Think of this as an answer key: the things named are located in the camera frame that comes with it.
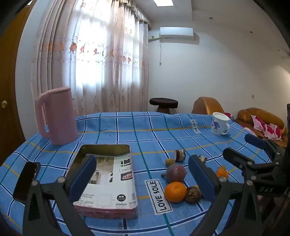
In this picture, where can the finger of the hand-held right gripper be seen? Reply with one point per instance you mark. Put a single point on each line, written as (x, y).
(256, 139)
(235, 156)

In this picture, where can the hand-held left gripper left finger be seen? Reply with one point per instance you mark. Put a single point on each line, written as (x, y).
(82, 179)

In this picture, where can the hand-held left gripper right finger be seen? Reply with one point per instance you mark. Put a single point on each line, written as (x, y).
(201, 181)

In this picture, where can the wrinkled dark passion fruit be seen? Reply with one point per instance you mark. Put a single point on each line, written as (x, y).
(193, 194)

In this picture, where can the small orange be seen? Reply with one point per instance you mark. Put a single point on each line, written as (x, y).
(222, 173)

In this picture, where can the metal tray with printed liner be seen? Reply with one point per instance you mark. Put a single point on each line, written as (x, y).
(106, 172)

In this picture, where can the large purple round fruit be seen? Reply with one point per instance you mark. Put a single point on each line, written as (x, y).
(175, 173)

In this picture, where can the large orange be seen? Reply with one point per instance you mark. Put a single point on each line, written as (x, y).
(175, 191)

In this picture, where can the pink floral cloth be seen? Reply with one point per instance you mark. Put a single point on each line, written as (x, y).
(268, 129)

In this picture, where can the brown leather sofa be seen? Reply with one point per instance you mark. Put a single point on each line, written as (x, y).
(260, 114)

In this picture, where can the white mug with blue flowers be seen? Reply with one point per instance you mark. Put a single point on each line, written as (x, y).
(218, 124)

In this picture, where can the small yellowish brown fruit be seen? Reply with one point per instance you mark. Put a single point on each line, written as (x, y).
(170, 162)

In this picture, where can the black smartphone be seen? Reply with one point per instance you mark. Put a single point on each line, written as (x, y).
(26, 181)

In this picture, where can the brown leather armchair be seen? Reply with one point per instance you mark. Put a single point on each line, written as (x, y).
(206, 105)

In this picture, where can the blue plaid tablecloth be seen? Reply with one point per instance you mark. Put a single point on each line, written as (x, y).
(154, 133)

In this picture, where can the pink kettle jug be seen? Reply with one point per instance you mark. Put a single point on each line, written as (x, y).
(59, 115)

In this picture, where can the dark round wooden stool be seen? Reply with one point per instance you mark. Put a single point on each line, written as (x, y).
(163, 102)

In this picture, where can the brass door knob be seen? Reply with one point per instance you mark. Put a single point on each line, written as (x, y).
(4, 104)

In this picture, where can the sheer floral curtain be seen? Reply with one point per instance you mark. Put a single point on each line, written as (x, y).
(90, 59)

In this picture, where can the brown wooden door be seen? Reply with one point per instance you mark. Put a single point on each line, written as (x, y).
(11, 79)

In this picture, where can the square ceiling light panel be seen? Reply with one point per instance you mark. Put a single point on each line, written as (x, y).
(163, 2)

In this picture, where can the white wall air conditioner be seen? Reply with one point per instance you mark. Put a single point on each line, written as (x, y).
(176, 33)

